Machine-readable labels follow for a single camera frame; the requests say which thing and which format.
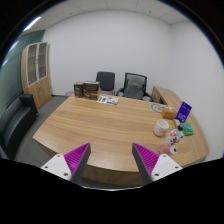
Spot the black leather sofa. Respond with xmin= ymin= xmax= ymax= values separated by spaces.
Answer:
xmin=0 ymin=94 xmax=38 ymax=160

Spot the white ceramic mug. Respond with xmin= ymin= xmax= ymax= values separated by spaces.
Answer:
xmin=154 ymin=119 xmax=169 ymax=137

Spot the green small box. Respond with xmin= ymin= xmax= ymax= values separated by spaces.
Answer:
xmin=182 ymin=123 xmax=194 ymax=135

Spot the wooden side desk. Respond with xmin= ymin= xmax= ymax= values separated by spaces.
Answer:
xmin=152 ymin=86 xmax=182 ymax=111

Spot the wooden office desk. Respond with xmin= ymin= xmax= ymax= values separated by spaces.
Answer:
xmin=32 ymin=93 xmax=211 ymax=187

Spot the round grey coaster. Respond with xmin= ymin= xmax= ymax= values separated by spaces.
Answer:
xmin=151 ymin=104 xmax=163 ymax=113

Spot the large dark brown box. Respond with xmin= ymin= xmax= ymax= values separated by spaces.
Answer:
xmin=83 ymin=81 xmax=101 ymax=101

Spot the black office chair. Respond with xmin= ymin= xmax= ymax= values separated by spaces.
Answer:
xmin=96 ymin=71 xmax=115 ymax=95

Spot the green white leaflet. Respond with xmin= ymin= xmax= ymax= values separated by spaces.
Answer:
xmin=97 ymin=96 xmax=119 ymax=105

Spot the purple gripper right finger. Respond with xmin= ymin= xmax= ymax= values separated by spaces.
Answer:
xmin=132 ymin=143 xmax=182 ymax=185

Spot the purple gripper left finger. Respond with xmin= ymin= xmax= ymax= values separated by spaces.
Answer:
xmin=42 ymin=143 xmax=91 ymax=183

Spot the purple standing card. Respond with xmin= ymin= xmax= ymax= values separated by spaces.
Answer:
xmin=176 ymin=102 xmax=192 ymax=123

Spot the orange small box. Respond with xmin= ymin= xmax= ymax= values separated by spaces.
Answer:
xmin=161 ymin=108 xmax=177 ymax=119

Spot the clear plastic water bottle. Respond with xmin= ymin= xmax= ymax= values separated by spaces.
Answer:
xmin=158 ymin=125 xmax=183 ymax=154

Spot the wooden glass-door cabinet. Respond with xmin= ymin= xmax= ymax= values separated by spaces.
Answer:
xmin=21 ymin=42 xmax=52 ymax=109

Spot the small dark brown box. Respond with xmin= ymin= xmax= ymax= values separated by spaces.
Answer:
xmin=74 ymin=82 xmax=84 ymax=98

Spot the grey mesh office chair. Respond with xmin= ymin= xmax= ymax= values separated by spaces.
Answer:
xmin=116 ymin=72 xmax=153 ymax=102

